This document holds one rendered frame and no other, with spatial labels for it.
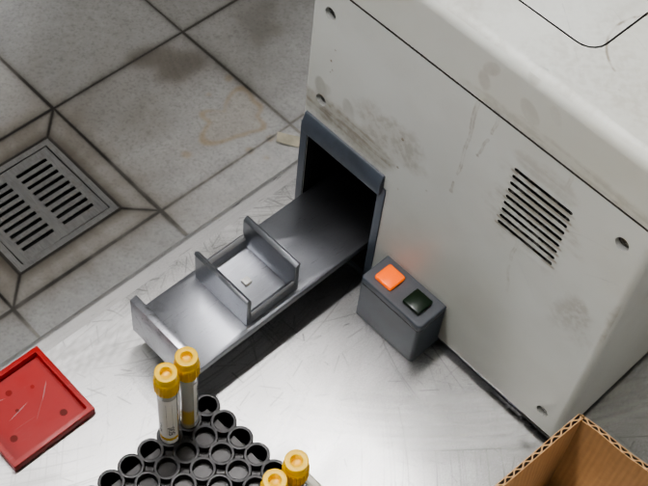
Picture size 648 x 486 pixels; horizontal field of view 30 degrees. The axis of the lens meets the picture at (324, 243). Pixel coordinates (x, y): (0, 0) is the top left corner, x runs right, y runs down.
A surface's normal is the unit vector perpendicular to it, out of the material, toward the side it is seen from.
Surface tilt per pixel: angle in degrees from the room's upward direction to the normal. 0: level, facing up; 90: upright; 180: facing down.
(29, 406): 0
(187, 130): 0
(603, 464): 89
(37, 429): 0
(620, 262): 90
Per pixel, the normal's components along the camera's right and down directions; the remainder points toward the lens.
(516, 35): 0.07, -0.58
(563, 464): -0.69, 0.55
